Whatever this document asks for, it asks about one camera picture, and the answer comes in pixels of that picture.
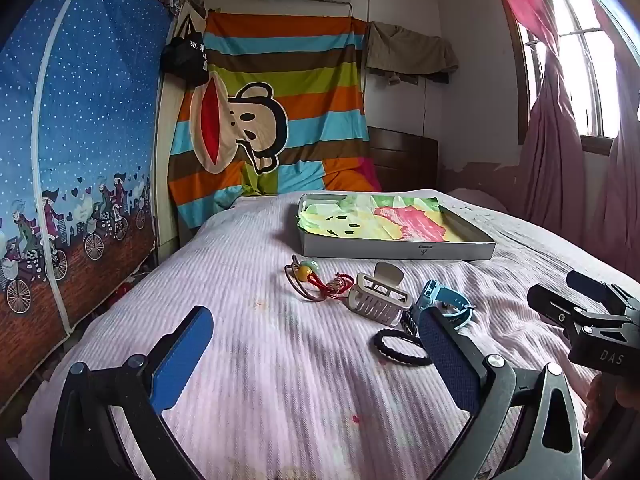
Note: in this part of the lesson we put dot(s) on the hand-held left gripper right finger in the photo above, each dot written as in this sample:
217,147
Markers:
445,355

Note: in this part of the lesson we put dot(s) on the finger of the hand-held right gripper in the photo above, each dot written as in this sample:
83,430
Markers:
552,307
587,285

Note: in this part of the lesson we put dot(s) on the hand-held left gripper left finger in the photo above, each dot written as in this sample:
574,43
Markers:
182,360

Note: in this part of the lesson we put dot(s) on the blue watch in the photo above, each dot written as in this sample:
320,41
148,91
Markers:
440,297

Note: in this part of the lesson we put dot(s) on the white hair claw clip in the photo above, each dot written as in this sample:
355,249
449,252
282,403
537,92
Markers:
380,300

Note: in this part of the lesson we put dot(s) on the grey shallow box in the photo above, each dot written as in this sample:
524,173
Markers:
400,250

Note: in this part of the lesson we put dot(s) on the person's right hand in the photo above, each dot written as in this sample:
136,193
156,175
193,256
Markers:
594,405

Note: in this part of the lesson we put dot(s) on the pink ribbed bedspread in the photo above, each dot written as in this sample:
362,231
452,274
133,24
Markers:
280,350

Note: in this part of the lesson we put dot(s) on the pink curtain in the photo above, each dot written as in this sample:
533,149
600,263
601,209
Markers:
555,160

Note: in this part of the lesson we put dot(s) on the pink pillow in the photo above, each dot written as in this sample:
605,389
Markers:
475,197

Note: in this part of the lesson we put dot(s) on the colourful painted paper lining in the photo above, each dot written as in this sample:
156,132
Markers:
380,220

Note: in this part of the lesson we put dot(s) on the dark wooden headboard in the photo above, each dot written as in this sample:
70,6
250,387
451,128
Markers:
405,160

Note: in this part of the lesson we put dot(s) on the window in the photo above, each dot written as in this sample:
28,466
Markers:
580,50

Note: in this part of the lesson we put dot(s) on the blue printed fabric wardrobe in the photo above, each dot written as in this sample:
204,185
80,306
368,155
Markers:
85,135

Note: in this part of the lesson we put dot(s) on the striped monkey print blanket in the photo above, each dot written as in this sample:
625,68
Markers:
310,95

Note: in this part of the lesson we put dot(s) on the khaki hanging garment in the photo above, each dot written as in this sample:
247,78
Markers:
410,50

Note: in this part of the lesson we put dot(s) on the black hanging bag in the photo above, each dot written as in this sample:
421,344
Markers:
186,57

